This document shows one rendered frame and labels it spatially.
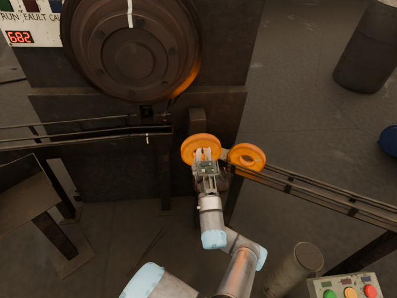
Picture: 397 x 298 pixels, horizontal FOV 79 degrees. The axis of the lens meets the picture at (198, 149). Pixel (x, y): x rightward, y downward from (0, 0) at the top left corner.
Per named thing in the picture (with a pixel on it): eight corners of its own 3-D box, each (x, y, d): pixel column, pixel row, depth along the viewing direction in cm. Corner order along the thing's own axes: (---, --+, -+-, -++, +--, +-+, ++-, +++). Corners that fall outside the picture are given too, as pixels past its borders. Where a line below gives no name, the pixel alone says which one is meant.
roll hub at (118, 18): (101, 91, 88) (79, 6, 68) (178, 90, 92) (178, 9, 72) (98, 100, 85) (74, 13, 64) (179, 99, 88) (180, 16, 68)
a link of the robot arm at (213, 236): (203, 250, 78) (201, 248, 70) (199, 216, 82) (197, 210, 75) (227, 247, 77) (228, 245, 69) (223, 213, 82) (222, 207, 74)
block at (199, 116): (185, 141, 132) (187, 105, 115) (200, 140, 133) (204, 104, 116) (187, 155, 125) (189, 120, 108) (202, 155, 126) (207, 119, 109)
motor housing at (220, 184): (188, 213, 164) (192, 162, 125) (220, 210, 167) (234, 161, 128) (191, 232, 156) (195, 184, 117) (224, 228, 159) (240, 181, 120)
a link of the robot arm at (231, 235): (228, 255, 86) (228, 253, 76) (200, 239, 89) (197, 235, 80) (237, 235, 89) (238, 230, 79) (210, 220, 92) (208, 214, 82)
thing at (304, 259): (258, 278, 139) (289, 242, 101) (278, 275, 141) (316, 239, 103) (264, 302, 131) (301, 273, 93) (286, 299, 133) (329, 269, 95)
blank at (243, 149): (239, 169, 117) (237, 174, 114) (226, 145, 109) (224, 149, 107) (270, 167, 107) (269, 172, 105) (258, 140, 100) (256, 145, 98)
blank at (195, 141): (179, 134, 87) (180, 140, 85) (221, 130, 89) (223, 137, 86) (181, 162, 98) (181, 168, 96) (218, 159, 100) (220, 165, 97)
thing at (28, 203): (37, 258, 139) (-47, 186, 86) (82, 229, 152) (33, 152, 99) (51, 288, 129) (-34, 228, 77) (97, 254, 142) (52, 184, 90)
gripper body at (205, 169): (218, 158, 82) (223, 193, 76) (213, 168, 89) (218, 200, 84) (195, 159, 80) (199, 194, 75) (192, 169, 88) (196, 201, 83)
